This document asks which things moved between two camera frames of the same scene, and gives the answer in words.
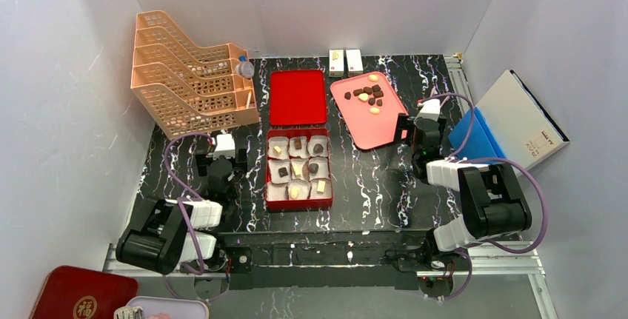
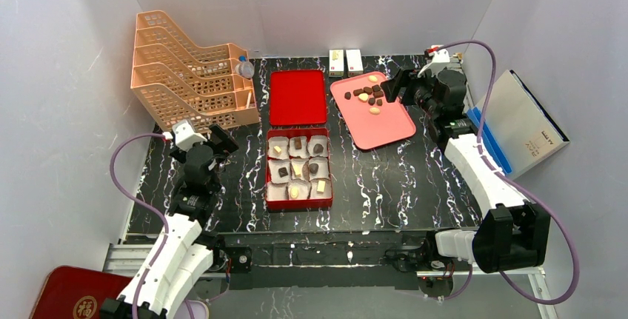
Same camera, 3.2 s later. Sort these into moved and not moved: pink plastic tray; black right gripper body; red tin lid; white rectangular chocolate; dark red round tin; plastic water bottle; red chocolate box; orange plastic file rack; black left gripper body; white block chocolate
Moved: black right gripper body; black left gripper body
Not moved: red tin lid; white rectangular chocolate; pink plastic tray; red chocolate box; plastic water bottle; white block chocolate; dark red round tin; orange plastic file rack
